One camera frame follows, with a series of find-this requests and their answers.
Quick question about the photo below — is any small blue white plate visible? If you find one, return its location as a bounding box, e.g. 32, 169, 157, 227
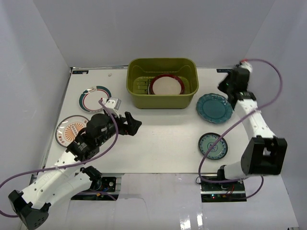
198, 132, 228, 161

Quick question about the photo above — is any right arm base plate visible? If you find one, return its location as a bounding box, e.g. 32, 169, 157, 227
195, 176, 247, 203

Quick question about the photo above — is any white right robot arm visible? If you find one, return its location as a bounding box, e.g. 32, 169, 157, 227
216, 67, 287, 191

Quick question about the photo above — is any dark red rimmed plate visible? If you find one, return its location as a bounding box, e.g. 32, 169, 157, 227
150, 74, 185, 95

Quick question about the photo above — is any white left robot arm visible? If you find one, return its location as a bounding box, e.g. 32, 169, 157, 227
8, 112, 142, 230

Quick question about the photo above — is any blue table label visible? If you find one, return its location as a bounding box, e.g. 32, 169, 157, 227
216, 69, 232, 73
72, 70, 89, 74

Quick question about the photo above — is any orange sunburst plate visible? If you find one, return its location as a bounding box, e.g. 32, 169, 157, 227
55, 115, 89, 147

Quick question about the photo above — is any olive green plastic bin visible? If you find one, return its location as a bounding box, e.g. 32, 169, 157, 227
126, 57, 199, 109

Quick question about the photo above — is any right blue table label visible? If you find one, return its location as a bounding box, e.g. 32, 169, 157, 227
216, 69, 232, 73

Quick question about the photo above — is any teal scalloped plate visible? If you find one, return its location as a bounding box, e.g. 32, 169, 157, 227
196, 93, 233, 124

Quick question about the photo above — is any white plate teal rim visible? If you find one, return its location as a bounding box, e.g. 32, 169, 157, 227
78, 86, 112, 113

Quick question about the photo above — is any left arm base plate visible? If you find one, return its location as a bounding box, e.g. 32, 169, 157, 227
71, 177, 119, 201

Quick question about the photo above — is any left blue table label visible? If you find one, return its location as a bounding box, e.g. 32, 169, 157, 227
72, 70, 89, 74

